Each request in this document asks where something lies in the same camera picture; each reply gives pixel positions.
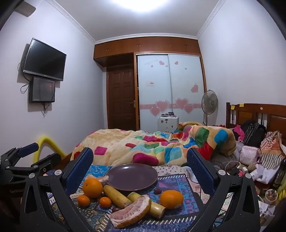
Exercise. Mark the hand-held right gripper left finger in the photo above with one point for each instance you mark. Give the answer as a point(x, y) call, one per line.
point(81, 167)

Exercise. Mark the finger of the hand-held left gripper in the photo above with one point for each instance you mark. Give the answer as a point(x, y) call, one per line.
point(49, 160)
point(29, 148)

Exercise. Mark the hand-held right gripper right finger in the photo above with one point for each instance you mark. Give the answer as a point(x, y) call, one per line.
point(197, 171)

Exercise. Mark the small tangerine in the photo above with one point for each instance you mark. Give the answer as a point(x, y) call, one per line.
point(83, 201)
point(105, 202)

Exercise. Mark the large orange with sticker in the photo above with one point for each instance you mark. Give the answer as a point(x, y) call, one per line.
point(171, 199)

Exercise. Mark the dark red grape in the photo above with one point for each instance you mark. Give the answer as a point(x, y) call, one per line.
point(115, 209)
point(157, 191)

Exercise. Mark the yellow-green banana front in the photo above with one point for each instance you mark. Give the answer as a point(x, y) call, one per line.
point(116, 196)

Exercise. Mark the brown round plate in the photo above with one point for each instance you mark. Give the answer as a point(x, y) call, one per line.
point(131, 177)

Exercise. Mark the green banana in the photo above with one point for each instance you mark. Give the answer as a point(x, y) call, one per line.
point(156, 209)

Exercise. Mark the yellow chair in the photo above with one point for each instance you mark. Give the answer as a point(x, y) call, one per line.
point(48, 142)

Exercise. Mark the patchwork patterned tablecloth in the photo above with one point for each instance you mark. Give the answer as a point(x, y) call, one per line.
point(178, 185)

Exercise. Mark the pink quilted bag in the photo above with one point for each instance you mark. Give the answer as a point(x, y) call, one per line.
point(250, 155)

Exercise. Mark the small white appliance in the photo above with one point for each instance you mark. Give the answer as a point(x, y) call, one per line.
point(167, 125)

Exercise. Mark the pink garment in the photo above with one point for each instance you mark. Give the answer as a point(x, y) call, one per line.
point(238, 131)

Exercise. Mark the colourful patchwork blanket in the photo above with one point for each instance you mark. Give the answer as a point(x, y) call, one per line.
point(138, 145)

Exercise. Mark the group of small jars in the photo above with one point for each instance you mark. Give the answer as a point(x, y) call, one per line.
point(168, 115)

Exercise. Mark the white paper bag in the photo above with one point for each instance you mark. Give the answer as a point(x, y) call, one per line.
point(265, 175)

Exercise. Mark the black bag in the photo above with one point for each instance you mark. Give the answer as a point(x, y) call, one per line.
point(254, 133)

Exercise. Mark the standing electric fan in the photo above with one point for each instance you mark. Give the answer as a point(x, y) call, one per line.
point(209, 102)

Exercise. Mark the striped bag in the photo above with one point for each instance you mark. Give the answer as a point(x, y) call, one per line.
point(271, 149)

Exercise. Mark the white snack cup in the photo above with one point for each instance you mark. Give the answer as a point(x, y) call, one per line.
point(271, 196)

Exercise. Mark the brown wooden door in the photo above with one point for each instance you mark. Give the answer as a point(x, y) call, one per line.
point(120, 98)

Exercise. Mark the wooden bed headboard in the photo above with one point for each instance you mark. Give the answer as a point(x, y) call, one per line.
point(250, 111)

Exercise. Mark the dark bottle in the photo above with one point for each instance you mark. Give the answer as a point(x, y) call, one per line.
point(280, 171)

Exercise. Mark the frosted sliding wardrobe door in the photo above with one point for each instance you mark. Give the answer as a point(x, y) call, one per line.
point(185, 78)
point(154, 89)

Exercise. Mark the wooden overhead cabinet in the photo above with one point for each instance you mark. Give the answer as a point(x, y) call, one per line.
point(147, 45)

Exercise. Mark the white air conditioner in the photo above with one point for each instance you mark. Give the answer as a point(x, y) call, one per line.
point(26, 9)

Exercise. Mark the small wall-mounted monitor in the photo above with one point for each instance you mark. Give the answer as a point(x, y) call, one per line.
point(42, 89)

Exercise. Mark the wall-mounted black television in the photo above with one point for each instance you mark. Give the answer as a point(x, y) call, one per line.
point(44, 59)

